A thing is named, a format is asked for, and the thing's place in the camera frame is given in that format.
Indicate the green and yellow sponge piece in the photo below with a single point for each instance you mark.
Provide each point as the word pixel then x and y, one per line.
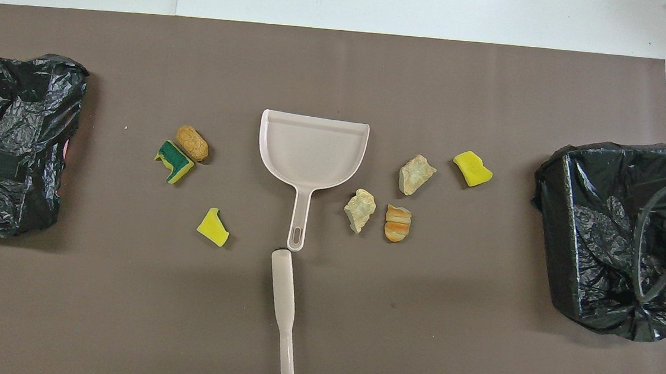
pixel 173 161

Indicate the brown peanut toy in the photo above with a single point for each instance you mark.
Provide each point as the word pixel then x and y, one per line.
pixel 192 143

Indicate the pale rock chunk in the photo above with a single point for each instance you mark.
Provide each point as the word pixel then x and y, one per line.
pixel 416 176
pixel 359 212

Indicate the orange croissant toy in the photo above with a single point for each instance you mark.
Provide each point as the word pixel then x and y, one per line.
pixel 397 225

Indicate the beige hand brush black bristles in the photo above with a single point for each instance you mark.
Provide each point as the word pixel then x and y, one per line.
pixel 283 290

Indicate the beige plastic dustpan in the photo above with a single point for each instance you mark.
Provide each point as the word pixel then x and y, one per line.
pixel 312 150

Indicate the open bin with black bag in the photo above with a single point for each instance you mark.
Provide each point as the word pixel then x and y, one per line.
pixel 591 231

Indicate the box covered by black bag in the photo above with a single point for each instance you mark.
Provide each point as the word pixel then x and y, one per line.
pixel 18 103

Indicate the brown table mat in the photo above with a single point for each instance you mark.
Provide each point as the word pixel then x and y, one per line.
pixel 416 336

